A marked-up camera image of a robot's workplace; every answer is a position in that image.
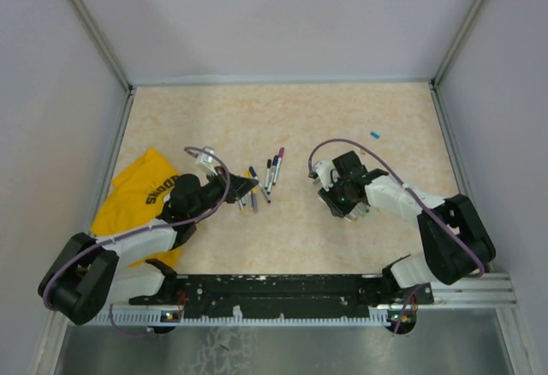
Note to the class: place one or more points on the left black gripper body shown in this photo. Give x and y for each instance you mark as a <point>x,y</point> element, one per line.
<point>232,195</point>

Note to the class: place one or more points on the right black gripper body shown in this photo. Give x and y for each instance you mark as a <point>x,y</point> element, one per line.
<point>339,198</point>

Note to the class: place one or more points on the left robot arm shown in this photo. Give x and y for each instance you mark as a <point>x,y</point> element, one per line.
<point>90,274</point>

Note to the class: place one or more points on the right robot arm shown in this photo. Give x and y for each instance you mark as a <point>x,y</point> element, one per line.
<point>455,243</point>

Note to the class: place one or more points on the blue cap long marker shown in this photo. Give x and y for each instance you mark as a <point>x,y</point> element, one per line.
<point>260,184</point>

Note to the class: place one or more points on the yellow marker left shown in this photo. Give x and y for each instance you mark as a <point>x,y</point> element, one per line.
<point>242,205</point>

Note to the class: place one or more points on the black cap marker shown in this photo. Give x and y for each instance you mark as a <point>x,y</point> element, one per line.
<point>268,174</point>

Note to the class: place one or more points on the dark blue cap marker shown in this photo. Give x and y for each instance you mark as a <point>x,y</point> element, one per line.
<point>273,168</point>

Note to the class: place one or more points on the yellow snoopy t-shirt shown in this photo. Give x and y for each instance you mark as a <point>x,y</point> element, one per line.
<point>137,194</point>

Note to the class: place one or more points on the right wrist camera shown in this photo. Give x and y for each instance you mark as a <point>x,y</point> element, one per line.
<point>325,174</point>

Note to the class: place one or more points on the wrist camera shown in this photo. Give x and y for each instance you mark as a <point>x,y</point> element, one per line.
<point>205,161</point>
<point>325,174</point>

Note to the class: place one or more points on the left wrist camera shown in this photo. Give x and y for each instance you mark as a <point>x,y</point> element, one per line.
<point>205,161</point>

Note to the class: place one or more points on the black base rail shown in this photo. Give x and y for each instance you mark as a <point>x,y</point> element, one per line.
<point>275,296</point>

